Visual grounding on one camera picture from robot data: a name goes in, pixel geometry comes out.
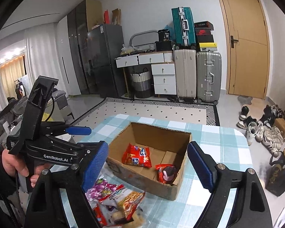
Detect purple grape candy bag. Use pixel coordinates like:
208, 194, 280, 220
85, 176, 119, 201

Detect red orange snack bag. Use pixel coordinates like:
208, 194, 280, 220
121, 143, 152, 168

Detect white red snack bag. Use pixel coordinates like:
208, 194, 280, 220
99, 184, 132, 208

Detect orange noodle snack bag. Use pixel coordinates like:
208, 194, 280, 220
115, 189, 145, 221

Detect sandwich biscuit pack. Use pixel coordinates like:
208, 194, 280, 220
110, 208, 147, 228

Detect red chocolate cookie pack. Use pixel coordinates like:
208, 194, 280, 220
155, 164, 177, 184

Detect person's left hand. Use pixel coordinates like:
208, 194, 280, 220
2, 149, 52, 188

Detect dotted black bordered rug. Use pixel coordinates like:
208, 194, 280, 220
72, 97, 220, 128

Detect black gold shopping bag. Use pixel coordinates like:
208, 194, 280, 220
265, 151, 285, 197

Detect blue plaid tablecloth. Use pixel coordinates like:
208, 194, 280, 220
73, 114, 252, 227

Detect woven laundry basket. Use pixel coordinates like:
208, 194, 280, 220
130, 67, 153, 99

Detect white high-top sneaker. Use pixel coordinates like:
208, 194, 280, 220
245, 121, 258, 146

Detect white curtain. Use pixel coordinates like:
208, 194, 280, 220
24, 23, 69, 93

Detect small brown cardboard box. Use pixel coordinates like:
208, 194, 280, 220
274, 118, 285, 140

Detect dark grey refrigerator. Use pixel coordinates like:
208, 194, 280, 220
87, 24, 127, 98

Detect black white sneaker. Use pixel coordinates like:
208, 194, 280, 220
239, 105, 249, 121

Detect white drawer desk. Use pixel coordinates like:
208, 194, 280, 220
115, 51, 177, 95

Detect dark tall cabinet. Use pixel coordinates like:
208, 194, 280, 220
67, 0, 103, 95

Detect beige hard suitcase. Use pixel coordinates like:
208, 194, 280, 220
174, 49, 197, 99

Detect wooden door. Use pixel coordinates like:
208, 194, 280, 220
219, 0, 270, 99

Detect teal hard suitcase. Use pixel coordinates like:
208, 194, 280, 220
171, 7, 197, 49

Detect silver aluminium suitcase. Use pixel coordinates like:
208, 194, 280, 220
197, 51, 222, 105

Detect stacked shoe boxes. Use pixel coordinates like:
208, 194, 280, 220
194, 21, 217, 51

